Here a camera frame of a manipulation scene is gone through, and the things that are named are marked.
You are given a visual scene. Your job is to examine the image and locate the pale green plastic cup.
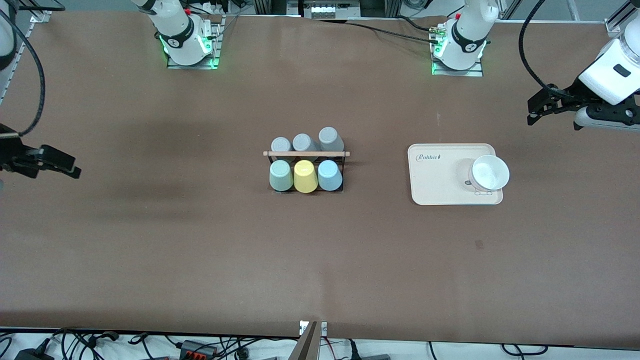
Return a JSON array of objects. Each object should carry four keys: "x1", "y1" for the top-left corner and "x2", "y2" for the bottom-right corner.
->
[{"x1": 269, "y1": 160, "x2": 294, "y2": 192}]

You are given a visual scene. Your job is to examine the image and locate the metal camera pole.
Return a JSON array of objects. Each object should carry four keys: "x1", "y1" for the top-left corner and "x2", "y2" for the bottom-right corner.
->
[{"x1": 289, "y1": 321, "x2": 321, "y2": 360}]

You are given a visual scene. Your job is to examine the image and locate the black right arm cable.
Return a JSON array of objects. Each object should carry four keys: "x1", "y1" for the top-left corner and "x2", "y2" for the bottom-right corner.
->
[{"x1": 0, "y1": 9, "x2": 46, "y2": 137}]

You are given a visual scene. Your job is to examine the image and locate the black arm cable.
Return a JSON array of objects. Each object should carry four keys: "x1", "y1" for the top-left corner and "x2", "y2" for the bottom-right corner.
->
[
  {"x1": 518, "y1": 0, "x2": 563, "y2": 97},
  {"x1": 0, "y1": 9, "x2": 46, "y2": 137}
]

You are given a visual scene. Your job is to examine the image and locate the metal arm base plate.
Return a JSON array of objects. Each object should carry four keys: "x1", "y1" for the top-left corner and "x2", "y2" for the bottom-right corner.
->
[
  {"x1": 166, "y1": 14, "x2": 224, "y2": 70},
  {"x1": 431, "y1": 19, "x2": 485, "y2": 77}
]

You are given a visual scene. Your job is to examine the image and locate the cream tray with Rabbit print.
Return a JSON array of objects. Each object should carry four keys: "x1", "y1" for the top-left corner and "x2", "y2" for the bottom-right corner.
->
[{"x1": 407, "y1": 143, "x2": 504, "y2": 206}]

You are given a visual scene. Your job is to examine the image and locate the white power strip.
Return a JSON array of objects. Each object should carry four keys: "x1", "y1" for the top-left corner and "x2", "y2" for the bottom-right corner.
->
[{"x1": 302, "y1": 1, "x2": 342, "y2": 19}]

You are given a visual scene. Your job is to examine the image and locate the black and orange connector box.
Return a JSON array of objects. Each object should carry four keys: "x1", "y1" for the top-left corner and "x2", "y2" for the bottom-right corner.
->
[{"x1": 179, "y1": 339, "x2": 219, "y2": 359}]

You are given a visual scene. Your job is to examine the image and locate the black cable on table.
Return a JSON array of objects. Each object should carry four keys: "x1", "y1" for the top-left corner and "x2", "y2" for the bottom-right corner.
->
[{"x1": 320, "y1": 18, "x2": 437, "y2": 44}]

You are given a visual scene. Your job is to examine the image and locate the white pole bracket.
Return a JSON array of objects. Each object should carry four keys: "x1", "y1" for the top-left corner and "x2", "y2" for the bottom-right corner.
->
[{"x1": 299, "y1": 320, "x2": 328, "y2": 337}]

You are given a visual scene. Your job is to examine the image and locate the black wire cup rack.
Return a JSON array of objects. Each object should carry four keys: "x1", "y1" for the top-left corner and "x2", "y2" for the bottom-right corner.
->
[{"x1": 263, "y1": 149, "x2": 351, "y2": 195}]

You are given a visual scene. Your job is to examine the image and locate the white ceramic bowl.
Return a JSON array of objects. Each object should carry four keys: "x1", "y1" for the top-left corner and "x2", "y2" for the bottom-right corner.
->
[{"x1": 468, "y1": 154, "x2": 511, "y2": 192}]

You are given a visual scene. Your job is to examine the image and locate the yellow plastic cup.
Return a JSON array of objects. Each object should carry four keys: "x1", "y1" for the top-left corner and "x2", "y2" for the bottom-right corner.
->
[{"x1": 293, "y1": 160, "x2": 319, "y2": 194}]

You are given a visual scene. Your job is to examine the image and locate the light blue plastic cup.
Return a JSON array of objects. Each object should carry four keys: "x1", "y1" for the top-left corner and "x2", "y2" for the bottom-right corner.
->
[{"x1": 317, "y1": 159, "x2": 344, "y2": 192}]

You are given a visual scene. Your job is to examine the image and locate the black power adapter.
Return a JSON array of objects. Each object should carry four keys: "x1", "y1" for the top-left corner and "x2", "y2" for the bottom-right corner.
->
[{"x1": 14, "y1": 347, "x2": 55, "y2": 360}]

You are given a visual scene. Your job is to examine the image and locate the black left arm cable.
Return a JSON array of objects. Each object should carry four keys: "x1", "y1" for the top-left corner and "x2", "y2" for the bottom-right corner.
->
[{"x1": 518, "y1": 0, "x2": 563, "y2": 97}]

